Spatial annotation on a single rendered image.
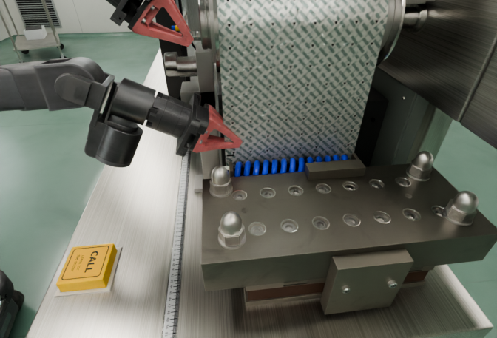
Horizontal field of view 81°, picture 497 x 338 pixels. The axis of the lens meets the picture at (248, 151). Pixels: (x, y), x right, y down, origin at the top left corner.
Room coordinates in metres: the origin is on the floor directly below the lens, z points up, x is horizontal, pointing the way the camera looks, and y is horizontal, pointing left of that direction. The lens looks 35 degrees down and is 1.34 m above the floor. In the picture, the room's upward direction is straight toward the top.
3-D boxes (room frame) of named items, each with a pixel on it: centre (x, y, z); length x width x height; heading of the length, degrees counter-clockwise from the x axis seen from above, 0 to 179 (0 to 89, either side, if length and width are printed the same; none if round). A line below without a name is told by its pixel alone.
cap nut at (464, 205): (0.29, -0.30, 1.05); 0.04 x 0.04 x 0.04
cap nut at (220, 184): (0.34, 0.04, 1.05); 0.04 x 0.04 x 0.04
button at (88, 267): (0.29, 0.26, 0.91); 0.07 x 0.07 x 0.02; 7
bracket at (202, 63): (0.50, 0.09, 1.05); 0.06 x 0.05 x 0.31; 97
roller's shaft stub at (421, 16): (0.51, -0.24, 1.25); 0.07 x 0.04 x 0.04; 97
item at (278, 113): (0.43, -0.08, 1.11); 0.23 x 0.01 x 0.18; 97
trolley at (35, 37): (4.33, 3.01, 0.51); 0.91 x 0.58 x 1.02; 31
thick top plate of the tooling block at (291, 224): (0.31, -0.13, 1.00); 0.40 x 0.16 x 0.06; 97
